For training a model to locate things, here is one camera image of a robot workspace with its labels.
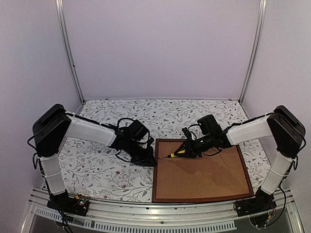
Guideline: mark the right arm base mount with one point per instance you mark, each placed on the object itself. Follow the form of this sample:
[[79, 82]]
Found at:
[[254, 205]]

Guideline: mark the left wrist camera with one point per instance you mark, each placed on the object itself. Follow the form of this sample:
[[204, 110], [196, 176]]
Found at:
[[149, 141]]

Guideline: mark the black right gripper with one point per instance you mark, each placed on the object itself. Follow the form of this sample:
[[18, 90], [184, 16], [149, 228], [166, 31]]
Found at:
[[187, 147]]

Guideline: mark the right aluminium corner post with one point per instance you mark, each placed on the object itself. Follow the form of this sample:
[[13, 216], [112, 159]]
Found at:
[[254, 50]]

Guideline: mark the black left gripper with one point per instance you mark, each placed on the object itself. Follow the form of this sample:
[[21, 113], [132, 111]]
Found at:
[[147, 161]]

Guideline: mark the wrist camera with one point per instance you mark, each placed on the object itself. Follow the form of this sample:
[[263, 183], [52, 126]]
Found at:
[[189, 134], [149, 141]]

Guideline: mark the red-brown wooden picture frame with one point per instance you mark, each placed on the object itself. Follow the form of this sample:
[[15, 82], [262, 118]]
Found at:
[[222, 177]]

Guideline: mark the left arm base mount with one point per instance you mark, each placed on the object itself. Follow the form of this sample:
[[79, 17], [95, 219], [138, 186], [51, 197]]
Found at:
[[77, 205]]

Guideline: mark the yellow handled screwdriver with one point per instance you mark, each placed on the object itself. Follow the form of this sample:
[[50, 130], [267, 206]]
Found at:
[[178, 154]]

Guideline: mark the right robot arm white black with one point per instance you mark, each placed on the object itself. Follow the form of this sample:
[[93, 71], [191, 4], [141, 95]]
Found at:
[[280, 126]]

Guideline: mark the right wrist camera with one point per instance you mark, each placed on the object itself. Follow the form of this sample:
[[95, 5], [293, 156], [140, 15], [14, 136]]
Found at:
[[189, 134]]

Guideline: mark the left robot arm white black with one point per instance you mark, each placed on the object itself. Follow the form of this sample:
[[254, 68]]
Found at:
[[56, 126]]

